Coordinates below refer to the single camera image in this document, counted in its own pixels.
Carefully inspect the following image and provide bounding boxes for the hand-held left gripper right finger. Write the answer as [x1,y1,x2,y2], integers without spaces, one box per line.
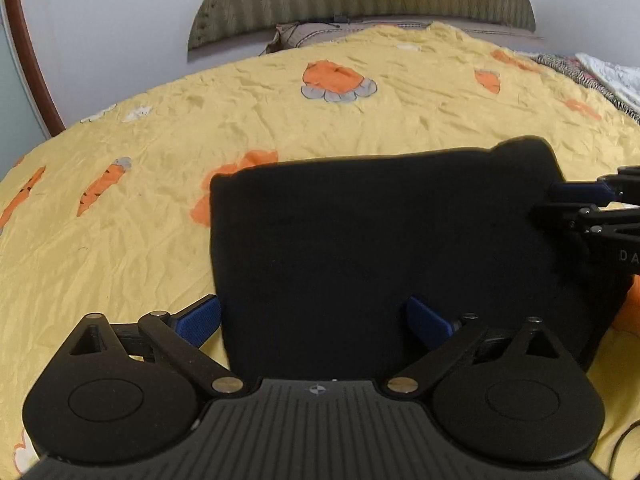
[386,295,571,401]

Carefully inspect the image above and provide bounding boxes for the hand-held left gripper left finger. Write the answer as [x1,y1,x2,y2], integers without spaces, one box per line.
[64,294,247,401]

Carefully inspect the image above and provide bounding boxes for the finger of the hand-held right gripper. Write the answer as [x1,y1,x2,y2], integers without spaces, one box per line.
[547,164,640,204]
[529,201,640,242]

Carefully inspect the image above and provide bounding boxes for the black pants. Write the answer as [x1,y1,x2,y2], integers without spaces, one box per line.
[209,136,632,387]

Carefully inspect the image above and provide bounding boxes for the yellow carrot print blanket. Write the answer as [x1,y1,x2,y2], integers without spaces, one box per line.
[0,22,640,480]

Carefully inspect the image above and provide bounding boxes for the white quilted cloth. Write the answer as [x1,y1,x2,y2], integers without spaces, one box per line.
[575,52,640,112]

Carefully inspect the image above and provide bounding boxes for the zebra striped cloth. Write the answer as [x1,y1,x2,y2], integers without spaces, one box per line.
[529,52,640,127]

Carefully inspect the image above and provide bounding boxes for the grey patterned pillow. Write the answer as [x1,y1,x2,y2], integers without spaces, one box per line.
[264,19,545,57]

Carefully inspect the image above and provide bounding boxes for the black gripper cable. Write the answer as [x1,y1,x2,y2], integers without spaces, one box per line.
[606,422,640,480]

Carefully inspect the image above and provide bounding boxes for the brown wooden door frame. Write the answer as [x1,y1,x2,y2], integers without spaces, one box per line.
[0,0,67,140]

